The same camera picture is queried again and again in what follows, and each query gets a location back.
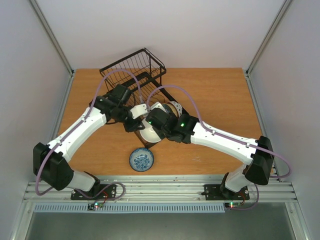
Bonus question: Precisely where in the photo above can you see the celadon green bowl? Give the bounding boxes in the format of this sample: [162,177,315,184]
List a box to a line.
[150,102,167,113]

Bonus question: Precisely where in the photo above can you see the blue floral white bowl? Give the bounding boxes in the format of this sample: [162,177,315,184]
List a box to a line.
[129,147,155,173]

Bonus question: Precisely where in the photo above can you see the red dot patterned bowl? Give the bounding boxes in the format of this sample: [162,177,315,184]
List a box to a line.
[168,101,183,118]

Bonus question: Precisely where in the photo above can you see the black wire dish rack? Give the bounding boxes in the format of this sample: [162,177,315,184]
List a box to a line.
[99,47,190,150]

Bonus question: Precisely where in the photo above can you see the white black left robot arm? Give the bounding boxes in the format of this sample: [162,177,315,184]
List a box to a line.
[33,84,148,199]

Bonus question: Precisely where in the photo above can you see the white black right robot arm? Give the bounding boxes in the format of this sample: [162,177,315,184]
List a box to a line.
[140,108,274,199]

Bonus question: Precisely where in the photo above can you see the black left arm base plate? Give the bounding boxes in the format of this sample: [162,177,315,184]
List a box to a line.
[70,184,117,201]

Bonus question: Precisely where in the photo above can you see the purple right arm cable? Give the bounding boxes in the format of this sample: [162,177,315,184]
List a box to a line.
[146,84,293,210]

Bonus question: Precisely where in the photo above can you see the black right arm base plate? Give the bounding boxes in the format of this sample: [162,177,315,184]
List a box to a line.
[201,184,250,201]

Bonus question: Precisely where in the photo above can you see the aluminium rail frame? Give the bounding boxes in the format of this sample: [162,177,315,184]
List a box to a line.
[9,0,311,240]

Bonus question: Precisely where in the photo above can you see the light blue cable duct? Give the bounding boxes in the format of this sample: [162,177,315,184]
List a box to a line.
[33,203,225,214]

